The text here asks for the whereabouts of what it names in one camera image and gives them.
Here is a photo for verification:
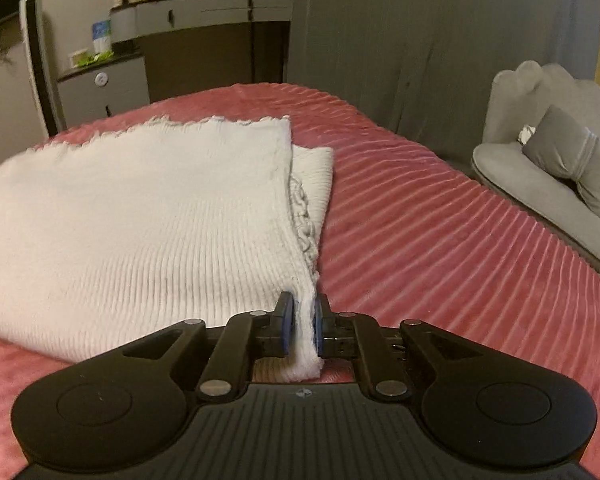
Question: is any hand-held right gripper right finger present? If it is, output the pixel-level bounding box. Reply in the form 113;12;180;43
313;293;477;402

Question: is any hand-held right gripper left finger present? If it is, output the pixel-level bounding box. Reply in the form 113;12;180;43
122;292;297;404

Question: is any white ribbed knit sweater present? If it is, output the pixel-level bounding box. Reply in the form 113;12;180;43
0;115;336;382

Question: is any pink ribbed bed blanket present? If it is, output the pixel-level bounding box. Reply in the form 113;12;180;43
0;82;600;480

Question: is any grey shell-shaped sofa chair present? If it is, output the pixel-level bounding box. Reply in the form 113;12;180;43
471;60;600;282

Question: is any grey curtain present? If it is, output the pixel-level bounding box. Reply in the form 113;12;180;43
286;0;600;173

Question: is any grey nightstand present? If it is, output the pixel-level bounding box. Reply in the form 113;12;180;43
57;52;152;135

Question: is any grey dressing table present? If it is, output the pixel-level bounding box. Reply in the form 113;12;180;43
110;0;295;107

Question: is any grey bow-shaped pillow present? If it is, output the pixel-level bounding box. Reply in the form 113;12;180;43
521;105;600;224

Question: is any green wrapper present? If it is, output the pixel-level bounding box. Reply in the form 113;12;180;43
77;52;114;69

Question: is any blue and white tissue pack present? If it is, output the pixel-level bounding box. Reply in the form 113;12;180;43
92;20;112;55

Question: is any white tower fan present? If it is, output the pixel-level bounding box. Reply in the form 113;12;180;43
18;0;67;137

